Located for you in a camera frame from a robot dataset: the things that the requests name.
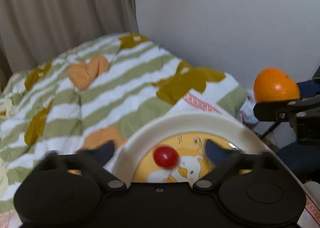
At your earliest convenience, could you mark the green striped floral blanket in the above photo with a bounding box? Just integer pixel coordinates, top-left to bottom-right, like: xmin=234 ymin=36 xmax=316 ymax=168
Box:
xmin=1 ymin=34 xmax=247 ymax=216

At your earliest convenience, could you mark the white plastic bag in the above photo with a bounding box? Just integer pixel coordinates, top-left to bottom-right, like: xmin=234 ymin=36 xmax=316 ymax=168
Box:
xmin=239 ymin=89 xmax=259 ymax=125

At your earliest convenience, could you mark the cream bowl with cartoon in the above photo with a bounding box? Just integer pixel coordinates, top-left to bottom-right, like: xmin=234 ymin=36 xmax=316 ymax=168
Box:
xmin=104 ymin=114 xmax=268 ymax=185

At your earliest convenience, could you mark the beige curtain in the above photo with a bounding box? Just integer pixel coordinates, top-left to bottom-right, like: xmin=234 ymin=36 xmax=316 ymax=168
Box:
xmin=1 ymin=0 xmax=138 ymax=87

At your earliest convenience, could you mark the red tomato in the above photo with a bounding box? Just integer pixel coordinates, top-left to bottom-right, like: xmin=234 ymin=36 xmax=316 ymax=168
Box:
xmin=153 ymin=146 xmax=179 ymax=169

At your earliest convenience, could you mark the large orange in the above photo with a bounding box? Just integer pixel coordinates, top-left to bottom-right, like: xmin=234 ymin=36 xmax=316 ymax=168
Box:
xmin=253 ymin=68 xmax=300 ymax=103

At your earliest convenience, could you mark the pink floral table cloth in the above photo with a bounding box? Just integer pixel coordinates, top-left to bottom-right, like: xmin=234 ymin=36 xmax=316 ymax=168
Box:
xmin=0 ymin=91 xmax=320 ymax=228

